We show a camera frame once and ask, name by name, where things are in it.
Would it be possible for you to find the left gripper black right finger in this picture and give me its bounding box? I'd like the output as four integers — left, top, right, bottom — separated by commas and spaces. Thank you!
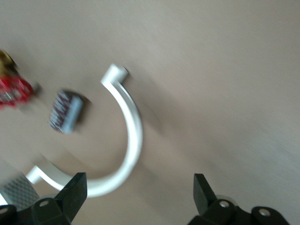
188, 173, 290, 225

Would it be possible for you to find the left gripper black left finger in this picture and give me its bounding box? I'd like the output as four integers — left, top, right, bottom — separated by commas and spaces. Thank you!
0, 172, 88, 225

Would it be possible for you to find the small black connector block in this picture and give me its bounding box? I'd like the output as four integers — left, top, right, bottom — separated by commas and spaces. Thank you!
48, 90, 84, 135

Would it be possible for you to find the red handwheel brass valve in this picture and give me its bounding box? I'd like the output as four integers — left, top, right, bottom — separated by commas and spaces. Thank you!
0, 48, 42, 111

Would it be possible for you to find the white curved half-ring handle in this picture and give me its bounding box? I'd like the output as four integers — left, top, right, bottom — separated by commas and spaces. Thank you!
25, 63, 143, 199

